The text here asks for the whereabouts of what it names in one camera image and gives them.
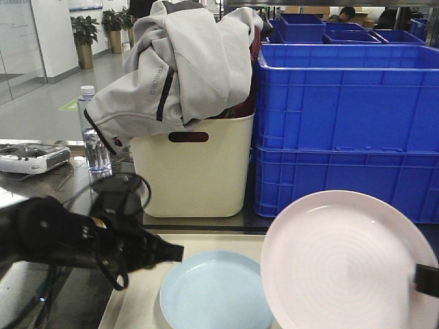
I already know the light blue plate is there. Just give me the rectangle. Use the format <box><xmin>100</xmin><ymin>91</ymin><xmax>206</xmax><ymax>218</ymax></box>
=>
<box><xmin>160</xmin><ymin>250</ymin><xmax>273</xmax><ymax>328</ymax></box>

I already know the clear water bottle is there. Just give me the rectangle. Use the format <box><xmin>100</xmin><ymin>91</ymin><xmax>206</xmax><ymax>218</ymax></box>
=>
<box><xmin>77</xmin><ymin>85</ymin><xmax>111</xmax><ymax>173</ymax></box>

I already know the large blue crate upper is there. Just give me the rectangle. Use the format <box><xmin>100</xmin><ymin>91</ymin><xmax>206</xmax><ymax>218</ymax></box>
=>
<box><xmin>256</xmin><ymin>44</ymin><xmax>438</xmax><ymax>152</ymax></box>

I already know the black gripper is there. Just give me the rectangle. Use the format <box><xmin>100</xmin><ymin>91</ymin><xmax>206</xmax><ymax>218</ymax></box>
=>
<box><xmin>89</xmin><ymin>173</ymin><xmax>184</xmax><ymax>272</ymax></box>

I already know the pink plate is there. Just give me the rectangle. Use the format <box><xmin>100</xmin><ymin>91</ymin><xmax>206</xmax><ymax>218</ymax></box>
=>
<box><xmin>261</xmin><ymin>191</ymin><xmax>438</xmax><ymax>328</ymax></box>

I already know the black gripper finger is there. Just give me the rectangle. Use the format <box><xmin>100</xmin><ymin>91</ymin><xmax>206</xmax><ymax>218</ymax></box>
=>
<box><xmin>414</xmin><ymin>264</ymin><xmax>439</xmax><ymax>297</ymax></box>

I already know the grey jacket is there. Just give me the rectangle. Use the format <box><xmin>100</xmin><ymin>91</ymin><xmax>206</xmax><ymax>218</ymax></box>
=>
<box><xmin>84</xmin><ymin>1</ymin><xmax>263</xmax><ymax>154</ymax></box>

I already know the large blue crate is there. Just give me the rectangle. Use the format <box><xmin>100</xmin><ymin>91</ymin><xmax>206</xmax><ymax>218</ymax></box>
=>
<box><xmin>256</xmin><ymin>44</ymin><xmax>438</xmax><ymax>152</ymax></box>
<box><xmin>254</xmin><ymin>147</ymin><xmax>438</xmax><ymax>224</ymax></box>

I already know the cream plastic basket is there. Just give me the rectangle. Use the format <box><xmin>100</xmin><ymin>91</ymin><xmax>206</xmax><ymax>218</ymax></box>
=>
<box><xmin>130</xmin><ymin>114</ymin><xmax>254</xmax><ymax>217</ymax></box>

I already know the large blue crate lower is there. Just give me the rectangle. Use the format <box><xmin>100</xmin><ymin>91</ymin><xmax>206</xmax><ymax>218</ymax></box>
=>
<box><xmin>254</xmin><ymin>147</ymin><xmax>438</xmax><ymax>224</ymax></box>

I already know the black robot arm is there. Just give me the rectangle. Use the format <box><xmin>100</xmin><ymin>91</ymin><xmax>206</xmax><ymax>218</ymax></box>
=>
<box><xmin>1</xmin><ymin>173</ymin><xmax>184</xmax><ymax>273</ymax></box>

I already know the potted plant gold pot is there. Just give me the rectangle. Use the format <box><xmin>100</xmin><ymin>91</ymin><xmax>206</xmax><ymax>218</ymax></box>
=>
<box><xmin>71</xmin><ymin>16</ymin><xmax>99</xmax><ymax>69</ymax></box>

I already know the white grey remote controller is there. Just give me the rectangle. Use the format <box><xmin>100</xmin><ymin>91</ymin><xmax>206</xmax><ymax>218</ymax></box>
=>
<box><xmin>1</xmin><ymin>143</ymin><xmax>71</xmax><ymax>175</ymax></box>

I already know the black cable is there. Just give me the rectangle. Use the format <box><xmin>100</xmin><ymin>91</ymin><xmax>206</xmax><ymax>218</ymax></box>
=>
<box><xmin>61</xmin><ymin>173</ymin><xmax>152</xmax><ymax>292</ymax></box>

